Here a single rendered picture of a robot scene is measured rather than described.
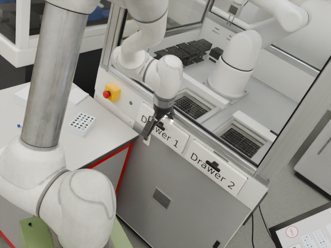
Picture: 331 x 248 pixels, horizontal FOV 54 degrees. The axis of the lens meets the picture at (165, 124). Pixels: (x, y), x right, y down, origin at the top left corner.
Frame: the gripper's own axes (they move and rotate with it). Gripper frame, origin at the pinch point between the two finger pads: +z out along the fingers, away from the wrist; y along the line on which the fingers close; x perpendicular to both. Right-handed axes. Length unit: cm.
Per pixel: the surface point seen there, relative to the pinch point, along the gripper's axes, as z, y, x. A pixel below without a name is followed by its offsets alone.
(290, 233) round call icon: -13, -9, -66
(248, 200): 8.3, 8.4, -48.2
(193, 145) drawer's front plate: 0.7, 8.2, -15.3
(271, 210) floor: 111, 92, -63
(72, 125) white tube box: 7.2, -20.1, 33.7
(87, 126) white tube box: 7.0, -15.6, 28.3
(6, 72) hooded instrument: 24, -14, 104
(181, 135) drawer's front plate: -0.1, 8.3, -8.1
